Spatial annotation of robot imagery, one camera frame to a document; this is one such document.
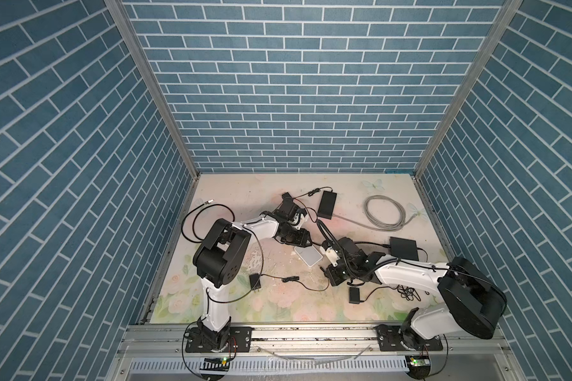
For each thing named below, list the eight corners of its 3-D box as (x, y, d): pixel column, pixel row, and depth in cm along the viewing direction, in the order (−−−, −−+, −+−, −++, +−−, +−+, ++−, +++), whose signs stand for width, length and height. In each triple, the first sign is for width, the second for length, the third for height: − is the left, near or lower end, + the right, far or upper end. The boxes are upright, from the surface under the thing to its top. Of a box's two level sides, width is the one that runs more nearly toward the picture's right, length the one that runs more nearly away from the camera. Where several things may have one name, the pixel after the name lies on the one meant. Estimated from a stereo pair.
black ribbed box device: (317, 217, 106) (317, 214, 104) (323, 192, 115) (324, 189, 114) (331, 220, 105) (332, 217, 103) (337, 195, 114) (337, 192, 113)
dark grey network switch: (390, 256, 95) (392, 253, 93) (388, 239, 100) (390, 236, 98) (416, 261, 94) (419, 258, 92) (413, 243, 99) (416, 240, 97)
